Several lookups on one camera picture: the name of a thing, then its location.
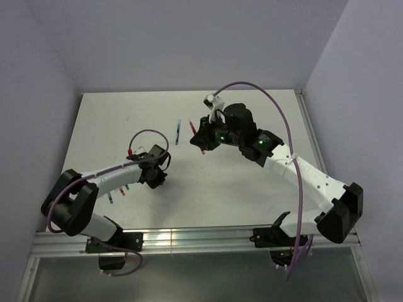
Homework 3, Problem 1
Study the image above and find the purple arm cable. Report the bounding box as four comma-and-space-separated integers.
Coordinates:
212, 81, 315, 281
46, 129, 173, 277

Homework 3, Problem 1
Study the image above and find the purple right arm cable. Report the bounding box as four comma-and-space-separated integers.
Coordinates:
212, 81, 315, 281

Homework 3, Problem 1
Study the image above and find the magenta pen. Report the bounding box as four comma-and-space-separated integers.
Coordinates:
188, 118, 207, 156

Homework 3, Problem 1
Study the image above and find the aluminium front rail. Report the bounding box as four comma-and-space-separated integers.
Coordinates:
28, 220, 361, 259

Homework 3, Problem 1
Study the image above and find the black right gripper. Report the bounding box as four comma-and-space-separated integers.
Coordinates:
190, 113, 242, 151

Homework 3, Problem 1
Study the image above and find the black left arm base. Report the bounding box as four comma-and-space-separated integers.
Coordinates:
84, 231, 145, 271

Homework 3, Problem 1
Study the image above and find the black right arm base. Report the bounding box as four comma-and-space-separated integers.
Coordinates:
249, 226, 296, 268

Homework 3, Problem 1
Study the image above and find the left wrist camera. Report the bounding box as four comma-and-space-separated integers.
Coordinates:
126, 146, 147, 161

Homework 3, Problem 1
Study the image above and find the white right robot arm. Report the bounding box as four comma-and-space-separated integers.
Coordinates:
190, 100, 363, 245

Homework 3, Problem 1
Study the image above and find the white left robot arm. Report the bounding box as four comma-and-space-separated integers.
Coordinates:
40, 145, 171, 251

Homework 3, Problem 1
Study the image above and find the aluminium side rail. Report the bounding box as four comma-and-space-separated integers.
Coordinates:
294, 89, 344, 223

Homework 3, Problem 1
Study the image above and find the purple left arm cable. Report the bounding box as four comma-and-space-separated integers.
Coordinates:
46, 129, 173, 277

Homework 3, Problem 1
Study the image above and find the light blue pen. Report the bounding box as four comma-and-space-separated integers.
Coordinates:
175, 119, 181, 146

